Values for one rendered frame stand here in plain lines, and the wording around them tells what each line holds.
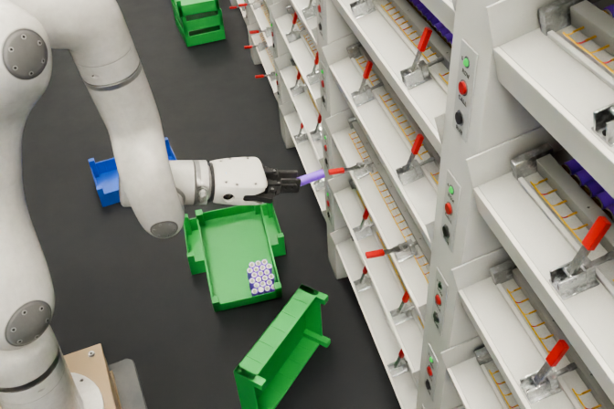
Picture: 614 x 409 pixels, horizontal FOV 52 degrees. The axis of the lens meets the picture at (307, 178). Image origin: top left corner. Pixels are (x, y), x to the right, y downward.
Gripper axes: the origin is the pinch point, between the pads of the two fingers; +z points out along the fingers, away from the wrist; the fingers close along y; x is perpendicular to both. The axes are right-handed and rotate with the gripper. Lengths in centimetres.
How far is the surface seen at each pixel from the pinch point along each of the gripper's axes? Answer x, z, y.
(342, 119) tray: 3.8, 21.3, 29.8
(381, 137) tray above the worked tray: -11.3, 16.4, -1.4
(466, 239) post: -20.1, 12.4, -39.9
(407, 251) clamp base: 5.5, 20.9, -15.5
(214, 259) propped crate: 62, -3, 43
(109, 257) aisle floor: 76, -33, 61
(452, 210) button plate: -22.1, 11.5, -36.1
